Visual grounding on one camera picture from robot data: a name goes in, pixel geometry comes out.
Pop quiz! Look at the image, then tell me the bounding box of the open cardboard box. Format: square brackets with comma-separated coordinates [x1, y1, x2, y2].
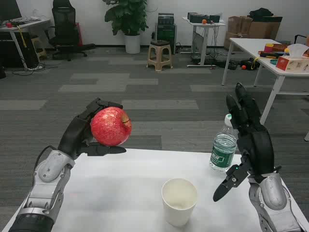
[228, 16, 253, 34]

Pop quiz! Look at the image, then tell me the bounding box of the beige plastic stool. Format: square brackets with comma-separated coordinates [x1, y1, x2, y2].
[146, 40, 173, 72]

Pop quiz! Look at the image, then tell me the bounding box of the black cabinet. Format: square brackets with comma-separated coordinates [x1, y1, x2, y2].
[0, 31, 39, 70]

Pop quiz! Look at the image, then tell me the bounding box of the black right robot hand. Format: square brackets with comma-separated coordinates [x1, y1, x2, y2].
[212, 82, 282, 203]

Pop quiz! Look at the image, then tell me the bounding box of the floor cables and power strip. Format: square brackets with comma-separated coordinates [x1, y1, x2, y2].
[12, 61, 58, 77]

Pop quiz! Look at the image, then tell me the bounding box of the green plant in white pot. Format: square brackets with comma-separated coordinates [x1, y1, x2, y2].
[102, 0, 149, 54]

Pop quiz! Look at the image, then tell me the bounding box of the white work table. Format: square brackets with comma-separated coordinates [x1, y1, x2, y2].
[221, 37, 309, 125]

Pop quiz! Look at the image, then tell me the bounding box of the black computer monitor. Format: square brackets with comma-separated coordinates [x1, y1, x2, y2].
[0, 0, 23, 21]

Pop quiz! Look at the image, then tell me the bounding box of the black bag with yellow strap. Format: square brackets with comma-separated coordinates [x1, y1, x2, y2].
[240, 57, 260, 71]

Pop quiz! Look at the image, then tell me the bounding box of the black bag on boxes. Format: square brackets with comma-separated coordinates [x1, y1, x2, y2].
[248, 8, 275, 18]

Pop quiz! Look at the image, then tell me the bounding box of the red board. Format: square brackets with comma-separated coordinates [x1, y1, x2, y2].
[75, 22, 83, 46]

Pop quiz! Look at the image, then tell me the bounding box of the white standing desk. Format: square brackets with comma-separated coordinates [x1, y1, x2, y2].
[182, 16, 226, 68]

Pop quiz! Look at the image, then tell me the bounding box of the beige stool with black seat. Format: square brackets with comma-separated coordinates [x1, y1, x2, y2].
[30, 35, 48, 60]

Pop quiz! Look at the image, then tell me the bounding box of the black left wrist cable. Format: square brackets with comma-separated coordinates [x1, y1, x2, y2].
[33, 145, 58, 170]

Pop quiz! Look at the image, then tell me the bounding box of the green label water bottle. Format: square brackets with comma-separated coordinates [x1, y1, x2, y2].
[209, 114, 239, 173]

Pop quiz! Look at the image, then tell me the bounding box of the large black device box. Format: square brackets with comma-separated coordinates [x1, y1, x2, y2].
[187, 12, 210, 23]

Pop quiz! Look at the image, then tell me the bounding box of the black mesh office chair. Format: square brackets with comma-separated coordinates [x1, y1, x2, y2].
[45, 0, 96, 61]

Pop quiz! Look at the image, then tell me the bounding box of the white office desk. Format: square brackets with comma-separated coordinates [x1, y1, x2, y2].
[0, 18, 51, 70]

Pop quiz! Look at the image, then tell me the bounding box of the white paper cup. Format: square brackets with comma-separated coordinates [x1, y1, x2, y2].
[161, 178, 198, 227]

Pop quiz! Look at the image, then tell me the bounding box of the low cardboard box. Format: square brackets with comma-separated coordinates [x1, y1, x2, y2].
[224, 31, 242, 50]

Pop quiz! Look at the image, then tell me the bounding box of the red tissue box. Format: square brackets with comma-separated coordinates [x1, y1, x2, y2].
[276, 43, 309, 72]

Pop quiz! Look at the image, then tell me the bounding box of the black equipment stack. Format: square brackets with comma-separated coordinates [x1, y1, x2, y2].
[158, 13, 175, 25]

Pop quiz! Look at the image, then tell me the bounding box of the large cardboard box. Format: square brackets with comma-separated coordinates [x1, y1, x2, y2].
[248, 16, 283, 41]

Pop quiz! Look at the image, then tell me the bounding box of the yellow hanging strap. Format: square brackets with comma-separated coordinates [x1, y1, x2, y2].
[18, 25, 27, 48]

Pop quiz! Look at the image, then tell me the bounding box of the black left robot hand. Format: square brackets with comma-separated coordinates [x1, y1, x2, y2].
[57, 97, 127, 160]

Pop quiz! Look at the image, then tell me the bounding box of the red apple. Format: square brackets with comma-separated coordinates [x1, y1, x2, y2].
[90, 107, 132, 147]

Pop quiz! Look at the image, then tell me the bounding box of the black computer case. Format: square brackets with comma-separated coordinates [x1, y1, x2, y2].
[154, 23, 178, 55]

